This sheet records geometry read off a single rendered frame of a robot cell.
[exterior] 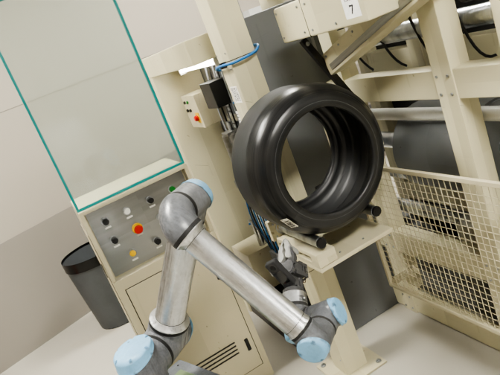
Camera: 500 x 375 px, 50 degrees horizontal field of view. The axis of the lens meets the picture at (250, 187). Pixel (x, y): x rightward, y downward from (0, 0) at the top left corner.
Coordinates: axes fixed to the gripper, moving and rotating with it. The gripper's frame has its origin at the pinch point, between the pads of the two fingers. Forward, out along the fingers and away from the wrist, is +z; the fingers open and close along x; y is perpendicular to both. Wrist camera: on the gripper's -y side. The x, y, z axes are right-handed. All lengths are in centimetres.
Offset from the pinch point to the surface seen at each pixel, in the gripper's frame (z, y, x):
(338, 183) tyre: 43, 38, 2
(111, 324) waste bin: 67, 69, -250
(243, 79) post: 73, -16, 1
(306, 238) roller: 10.9, 20.1, -5.4
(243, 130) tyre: 42.7, -18.1, 1.5
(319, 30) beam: 68, -13, 41
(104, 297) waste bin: 80, 54, -236
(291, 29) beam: 84, -12, 27
